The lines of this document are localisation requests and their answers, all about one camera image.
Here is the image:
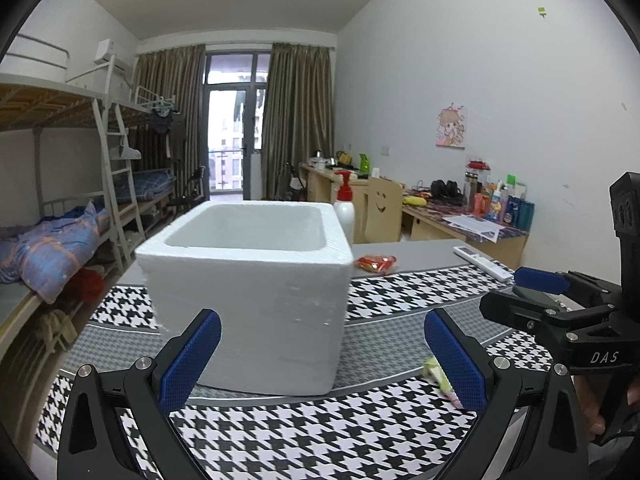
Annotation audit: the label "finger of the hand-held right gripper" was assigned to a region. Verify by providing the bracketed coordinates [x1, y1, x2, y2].
[514, 266, 623, 311]
[479, 287, 621, 356]

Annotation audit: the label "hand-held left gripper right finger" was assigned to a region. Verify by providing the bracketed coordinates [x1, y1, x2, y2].
[423, 308, 588, 480]

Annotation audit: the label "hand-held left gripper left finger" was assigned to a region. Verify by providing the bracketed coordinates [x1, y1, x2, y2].
[57, 308, 222, 480]

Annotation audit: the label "white foam box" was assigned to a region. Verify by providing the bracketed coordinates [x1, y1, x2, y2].
[135, 201, 355, 395]

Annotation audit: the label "person's right hand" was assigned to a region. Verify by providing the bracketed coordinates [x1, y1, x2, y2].
[572, 374, 607, 436]

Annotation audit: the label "green pink wrapped packet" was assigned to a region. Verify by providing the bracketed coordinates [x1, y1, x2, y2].
[422, 356, 468, 411]

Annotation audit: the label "white remote control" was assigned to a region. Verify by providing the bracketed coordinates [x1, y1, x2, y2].
[452, 245, 515, 282]

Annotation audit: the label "group of bottles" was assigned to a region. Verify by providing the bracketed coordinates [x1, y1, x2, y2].
[462, 157, 535, 228]

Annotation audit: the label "houndstooth table cloth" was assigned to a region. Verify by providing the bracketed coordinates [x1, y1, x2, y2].
[30, 265, 601, 480]

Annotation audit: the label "red snack packet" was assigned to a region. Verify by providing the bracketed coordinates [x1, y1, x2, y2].
[354, 254, 398, 275]

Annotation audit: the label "red bag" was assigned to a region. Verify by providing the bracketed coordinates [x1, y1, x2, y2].
[65, 267, 106, 303]

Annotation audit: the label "yellowish cloth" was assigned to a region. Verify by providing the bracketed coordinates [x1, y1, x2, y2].
[37, 310, 76, 356]

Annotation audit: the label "black folding chair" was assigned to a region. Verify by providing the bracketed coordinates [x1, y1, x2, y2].
[167, 166, 207, 211]

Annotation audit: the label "wooden smiley chair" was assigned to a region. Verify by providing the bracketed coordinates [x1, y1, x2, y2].
[357, 176, 403, 243]

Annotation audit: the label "blue bedding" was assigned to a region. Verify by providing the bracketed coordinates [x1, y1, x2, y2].
[132, 170, 177, 201]

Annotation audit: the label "blue plaid quilt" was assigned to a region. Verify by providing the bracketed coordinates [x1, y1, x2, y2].
[0, 203, 112, 305]

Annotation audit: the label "white pump bottle red cap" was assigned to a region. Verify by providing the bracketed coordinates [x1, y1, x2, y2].
[332, 170, 356, 245]

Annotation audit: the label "white bunk bed ladder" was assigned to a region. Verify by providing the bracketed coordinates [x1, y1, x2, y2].
[92, 95, 146, 273]

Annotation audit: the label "dark hanging clothes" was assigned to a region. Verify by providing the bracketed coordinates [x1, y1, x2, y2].
[150, 110, 186, 158]

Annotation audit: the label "glass balcony door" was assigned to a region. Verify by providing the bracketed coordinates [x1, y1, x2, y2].
[204, 50, 271, 193]

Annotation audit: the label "brown curtain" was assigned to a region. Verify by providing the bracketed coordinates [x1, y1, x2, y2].
[132, 44, 207, 201]
[261, 42, 335, 200]

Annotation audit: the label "white metal bunk bed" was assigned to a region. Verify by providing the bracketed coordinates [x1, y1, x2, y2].
[115, 85, 181, 231]
[0, 35, 146, 361]

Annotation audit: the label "white air conditioner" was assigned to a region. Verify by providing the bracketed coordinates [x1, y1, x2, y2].
[95, 38, 135, 71]

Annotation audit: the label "pink wall poster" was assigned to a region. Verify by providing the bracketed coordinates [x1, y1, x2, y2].
[435, 104, 470, 150]

